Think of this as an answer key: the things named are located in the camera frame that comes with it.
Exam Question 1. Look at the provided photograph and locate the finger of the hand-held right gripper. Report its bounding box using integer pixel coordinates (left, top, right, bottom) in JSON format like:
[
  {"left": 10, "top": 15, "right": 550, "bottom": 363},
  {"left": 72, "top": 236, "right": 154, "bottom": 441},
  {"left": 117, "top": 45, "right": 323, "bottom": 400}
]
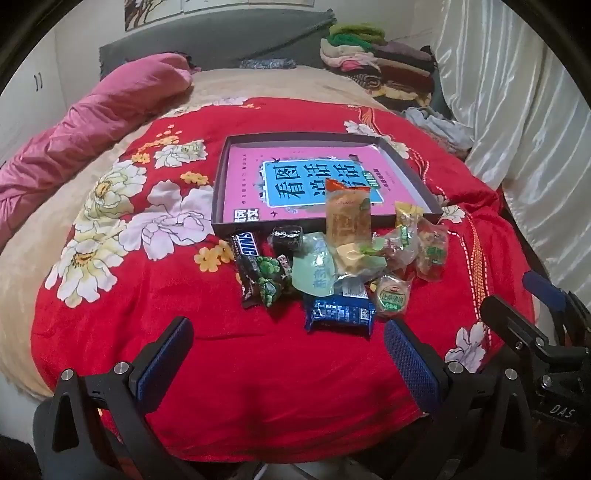
[
  {"left": 479, "top": 294, "right": 591, "bottom": 370},
  {"left": 522, "top": 270, "right": 591, "bottom": 344}
]

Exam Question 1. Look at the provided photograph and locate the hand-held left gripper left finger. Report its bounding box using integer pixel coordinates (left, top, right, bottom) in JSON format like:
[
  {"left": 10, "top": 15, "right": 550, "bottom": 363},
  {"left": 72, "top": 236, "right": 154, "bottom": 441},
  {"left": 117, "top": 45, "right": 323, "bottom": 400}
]
[{"left": 48, "top": 316, "right": 204, "bottom": 480}]

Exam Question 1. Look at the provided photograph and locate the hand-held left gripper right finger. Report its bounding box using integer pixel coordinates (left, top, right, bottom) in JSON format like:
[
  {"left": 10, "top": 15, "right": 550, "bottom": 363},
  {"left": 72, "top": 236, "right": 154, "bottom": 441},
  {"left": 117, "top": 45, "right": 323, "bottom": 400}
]
[{"left": 383, "top": 318, "right": 546, "bottom": 480}]

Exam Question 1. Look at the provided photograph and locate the blue snack packet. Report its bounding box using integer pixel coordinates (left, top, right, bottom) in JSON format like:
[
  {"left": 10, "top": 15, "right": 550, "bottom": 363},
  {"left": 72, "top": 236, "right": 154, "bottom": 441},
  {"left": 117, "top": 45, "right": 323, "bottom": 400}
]
[{"left": 304, "top": 293, "right": 377, "bottom": 341}]

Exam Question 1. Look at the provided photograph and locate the clear green label noodle packet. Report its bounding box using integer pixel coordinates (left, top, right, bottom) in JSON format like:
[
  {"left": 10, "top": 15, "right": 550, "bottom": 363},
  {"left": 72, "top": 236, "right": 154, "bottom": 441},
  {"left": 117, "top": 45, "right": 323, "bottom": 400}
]
[{"left": 416, "top": 219, "right": 450, "bottom": 282}]

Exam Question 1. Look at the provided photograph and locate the brown chocolate bar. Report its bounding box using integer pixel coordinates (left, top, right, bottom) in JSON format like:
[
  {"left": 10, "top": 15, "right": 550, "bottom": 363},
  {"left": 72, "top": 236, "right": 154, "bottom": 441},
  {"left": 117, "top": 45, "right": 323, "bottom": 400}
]
[{"left": 229, "top": 231, "right": 265, "bottom": 309}]

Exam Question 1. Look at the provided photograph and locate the pale green snack packet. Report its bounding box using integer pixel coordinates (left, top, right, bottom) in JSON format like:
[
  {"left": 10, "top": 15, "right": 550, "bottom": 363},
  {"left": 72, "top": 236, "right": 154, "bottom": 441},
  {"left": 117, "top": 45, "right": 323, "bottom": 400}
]
[{"left": 291, "top": 232, "right": 345, "bottom": 298}]

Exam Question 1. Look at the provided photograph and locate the dark shallow tray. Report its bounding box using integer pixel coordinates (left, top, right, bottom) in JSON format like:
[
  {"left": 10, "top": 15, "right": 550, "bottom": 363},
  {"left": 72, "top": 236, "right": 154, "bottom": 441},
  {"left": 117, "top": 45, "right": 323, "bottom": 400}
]
[{"left": 211, "top": 134, "right": 445, "bottom": 238}]

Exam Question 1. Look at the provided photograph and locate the orange snack packet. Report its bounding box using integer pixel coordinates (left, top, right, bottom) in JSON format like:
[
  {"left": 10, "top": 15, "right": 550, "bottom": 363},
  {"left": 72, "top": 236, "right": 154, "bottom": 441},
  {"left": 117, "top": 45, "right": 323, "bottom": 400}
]
[{"left": 324, "top": 179, "right": 374, "bottom": 259}]

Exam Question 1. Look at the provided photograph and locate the red floral blanket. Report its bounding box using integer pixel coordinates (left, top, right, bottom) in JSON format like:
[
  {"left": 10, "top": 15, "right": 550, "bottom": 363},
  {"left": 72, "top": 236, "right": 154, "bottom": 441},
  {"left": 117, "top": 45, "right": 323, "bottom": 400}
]
[{"left": 30, "top": 95, "right": 539, "bottom": 462}]

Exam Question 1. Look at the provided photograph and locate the round pastry packet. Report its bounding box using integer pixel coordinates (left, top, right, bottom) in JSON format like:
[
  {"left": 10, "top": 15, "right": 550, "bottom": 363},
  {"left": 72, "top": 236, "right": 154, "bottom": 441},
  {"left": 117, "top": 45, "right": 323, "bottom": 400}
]
[{"left": 369, "top": 273, "right": 413, "bottom": 318}]

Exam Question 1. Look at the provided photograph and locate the cream yellow snack packet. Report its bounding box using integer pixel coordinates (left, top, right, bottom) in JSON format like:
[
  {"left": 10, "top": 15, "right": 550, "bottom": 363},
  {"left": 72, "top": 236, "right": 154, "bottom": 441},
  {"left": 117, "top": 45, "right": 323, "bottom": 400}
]
[{"left": 333, "top": 240, "right": 389, "bottom": 280}]

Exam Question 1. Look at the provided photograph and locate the green cartoon print packet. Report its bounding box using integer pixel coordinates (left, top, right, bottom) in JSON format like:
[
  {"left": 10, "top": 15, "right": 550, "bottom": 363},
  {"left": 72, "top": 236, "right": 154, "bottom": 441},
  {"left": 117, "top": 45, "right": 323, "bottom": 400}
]
[{"left": 252, "top": 254, "right": 296, "bottom": 309}]

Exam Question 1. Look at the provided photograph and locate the black small snack packet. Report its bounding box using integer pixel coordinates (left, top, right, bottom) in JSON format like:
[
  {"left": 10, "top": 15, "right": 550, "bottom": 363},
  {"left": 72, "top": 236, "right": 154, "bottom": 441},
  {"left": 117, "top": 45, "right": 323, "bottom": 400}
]
[{"left": 270, "top": 224, "right": 304, "bottom": 254}]

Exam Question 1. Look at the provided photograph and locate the white satin curtain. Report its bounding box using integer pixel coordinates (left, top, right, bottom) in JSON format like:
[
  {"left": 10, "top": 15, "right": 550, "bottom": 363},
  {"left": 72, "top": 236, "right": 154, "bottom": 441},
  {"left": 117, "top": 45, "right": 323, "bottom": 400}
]
[{"left": 431, "top": 0, "right": 591, "bottom": 296}]

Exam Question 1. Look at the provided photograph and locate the pink book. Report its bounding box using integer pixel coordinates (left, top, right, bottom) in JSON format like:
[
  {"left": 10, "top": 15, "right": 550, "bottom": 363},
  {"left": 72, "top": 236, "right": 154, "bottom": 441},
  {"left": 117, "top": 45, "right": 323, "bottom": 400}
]
[{"left": 223, "top": 141, "right": 428, "bottom": 222}]

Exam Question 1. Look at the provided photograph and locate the pale blue clothes heap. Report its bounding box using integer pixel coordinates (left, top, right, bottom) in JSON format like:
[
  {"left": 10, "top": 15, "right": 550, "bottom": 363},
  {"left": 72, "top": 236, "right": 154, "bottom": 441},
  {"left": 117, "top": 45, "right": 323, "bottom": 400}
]
[{"left": 402, "top": 106, "right": 476, "bottom": 160}]

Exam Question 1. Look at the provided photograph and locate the pink quilt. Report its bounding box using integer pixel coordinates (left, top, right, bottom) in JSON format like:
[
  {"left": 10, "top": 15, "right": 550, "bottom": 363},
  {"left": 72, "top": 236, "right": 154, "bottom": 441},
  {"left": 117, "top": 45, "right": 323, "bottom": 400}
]
[{"left": 0, "top": 52, "right": 195, "bottom": 247}]

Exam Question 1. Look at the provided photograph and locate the stack of folded clothes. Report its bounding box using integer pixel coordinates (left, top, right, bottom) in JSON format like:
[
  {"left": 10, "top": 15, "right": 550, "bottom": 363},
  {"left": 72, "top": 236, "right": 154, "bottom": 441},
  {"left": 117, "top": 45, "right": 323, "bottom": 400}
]
[{"left": 320, "top": 21, "right": 437, "bottom": 104}]

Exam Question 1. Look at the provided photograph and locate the beige blanket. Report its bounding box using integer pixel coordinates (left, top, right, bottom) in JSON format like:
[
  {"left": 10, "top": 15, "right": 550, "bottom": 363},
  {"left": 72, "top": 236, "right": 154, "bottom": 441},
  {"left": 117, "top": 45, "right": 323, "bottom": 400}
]
[{"left": 0, "top": 67, "right": 393, "bottom": 402}]

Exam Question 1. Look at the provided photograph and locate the white wardrobe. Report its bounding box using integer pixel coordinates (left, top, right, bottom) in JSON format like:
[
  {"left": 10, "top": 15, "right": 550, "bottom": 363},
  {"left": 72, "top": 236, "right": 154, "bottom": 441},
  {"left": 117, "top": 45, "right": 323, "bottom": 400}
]
[{"left": 0, "top": 18, "right": 70, "bottom": 162}]

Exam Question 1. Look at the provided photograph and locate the blue patterned pillow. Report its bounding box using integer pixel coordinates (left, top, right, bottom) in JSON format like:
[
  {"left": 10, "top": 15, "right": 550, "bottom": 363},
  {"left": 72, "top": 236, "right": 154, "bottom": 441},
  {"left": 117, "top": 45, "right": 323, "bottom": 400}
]
[{"left": 239, "top": 56, "right": 296, "bottom": 71}]

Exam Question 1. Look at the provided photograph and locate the grey headboard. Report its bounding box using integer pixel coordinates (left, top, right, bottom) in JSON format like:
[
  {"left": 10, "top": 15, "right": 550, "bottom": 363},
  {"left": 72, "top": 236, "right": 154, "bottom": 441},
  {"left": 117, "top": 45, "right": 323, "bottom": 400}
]
[{"left": 98, "top": 8, "right": 335, "bottom": 81}]

